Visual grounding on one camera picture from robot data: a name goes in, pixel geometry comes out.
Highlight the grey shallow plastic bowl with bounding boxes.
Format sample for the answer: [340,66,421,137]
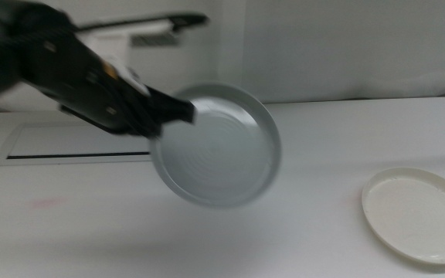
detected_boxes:
[148,82,283,209]

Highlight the white shallow plastic bowl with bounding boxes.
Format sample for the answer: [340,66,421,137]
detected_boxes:
[361,166,445,266]

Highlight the white backdrop curtain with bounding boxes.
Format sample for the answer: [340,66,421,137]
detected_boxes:
[0,0,445,114]

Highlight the grey rectangular table cable hatch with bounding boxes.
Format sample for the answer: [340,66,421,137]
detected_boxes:
[0,121,155,167]

